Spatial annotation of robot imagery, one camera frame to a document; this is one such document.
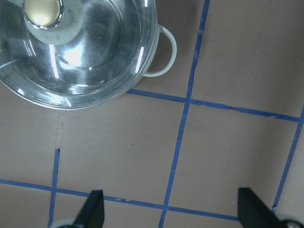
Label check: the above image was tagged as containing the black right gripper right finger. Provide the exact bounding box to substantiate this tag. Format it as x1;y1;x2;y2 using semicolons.
237;188;286;228

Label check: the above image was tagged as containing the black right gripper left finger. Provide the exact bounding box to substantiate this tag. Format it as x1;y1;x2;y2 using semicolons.
73;190;105;228

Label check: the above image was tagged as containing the glass pot lid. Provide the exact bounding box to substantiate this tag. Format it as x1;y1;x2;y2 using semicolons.
0;0;159;111

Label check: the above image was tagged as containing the white cooking pot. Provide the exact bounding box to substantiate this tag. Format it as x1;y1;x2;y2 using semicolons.
0;0;178;111

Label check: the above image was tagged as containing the brown paper table mat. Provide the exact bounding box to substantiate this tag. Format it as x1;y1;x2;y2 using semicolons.
0;0;304;228

